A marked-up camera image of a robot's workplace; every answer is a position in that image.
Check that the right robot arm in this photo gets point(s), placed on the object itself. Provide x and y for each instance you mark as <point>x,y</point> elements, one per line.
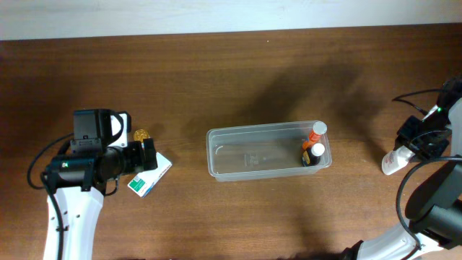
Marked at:
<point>431,219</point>

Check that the dark bottle white cap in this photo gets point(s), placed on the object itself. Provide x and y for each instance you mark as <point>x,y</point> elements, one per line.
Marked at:
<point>312,155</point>

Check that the white green medicine box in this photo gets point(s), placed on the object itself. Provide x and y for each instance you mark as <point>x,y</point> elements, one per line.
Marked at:
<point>145,181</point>

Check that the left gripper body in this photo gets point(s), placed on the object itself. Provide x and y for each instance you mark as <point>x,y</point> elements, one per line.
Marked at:
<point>149,154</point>

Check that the white pump lotion bottle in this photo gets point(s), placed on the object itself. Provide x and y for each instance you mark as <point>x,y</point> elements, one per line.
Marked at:
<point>396,160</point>

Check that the orange tube white cap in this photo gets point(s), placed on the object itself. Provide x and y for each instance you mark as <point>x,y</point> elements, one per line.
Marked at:
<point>318,130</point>

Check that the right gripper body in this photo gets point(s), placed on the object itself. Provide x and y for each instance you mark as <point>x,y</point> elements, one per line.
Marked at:
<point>411,129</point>

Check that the small jar gold lid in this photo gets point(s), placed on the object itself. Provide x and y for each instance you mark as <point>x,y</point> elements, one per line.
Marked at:
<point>140,135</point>

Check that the clear plastic container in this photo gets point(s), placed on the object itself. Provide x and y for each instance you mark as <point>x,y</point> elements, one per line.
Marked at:
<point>262,151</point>

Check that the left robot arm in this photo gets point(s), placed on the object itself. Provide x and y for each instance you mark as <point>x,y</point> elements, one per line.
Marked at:
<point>76,178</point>

